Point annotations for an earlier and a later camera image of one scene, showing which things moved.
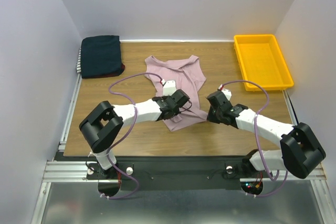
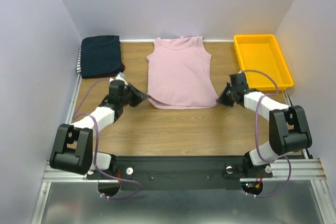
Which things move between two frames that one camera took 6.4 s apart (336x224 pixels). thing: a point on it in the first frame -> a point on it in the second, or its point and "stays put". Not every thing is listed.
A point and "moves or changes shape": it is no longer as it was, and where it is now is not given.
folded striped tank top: [79, 62] stays put
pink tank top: [188, 76] moves or changes shape
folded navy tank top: [101, 55] stays put
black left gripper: [164, 97] -> [137, 96]
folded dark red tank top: [108, 75] stays put
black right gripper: [214, 100] -> [229, 95]
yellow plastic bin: [262, 62] stays put
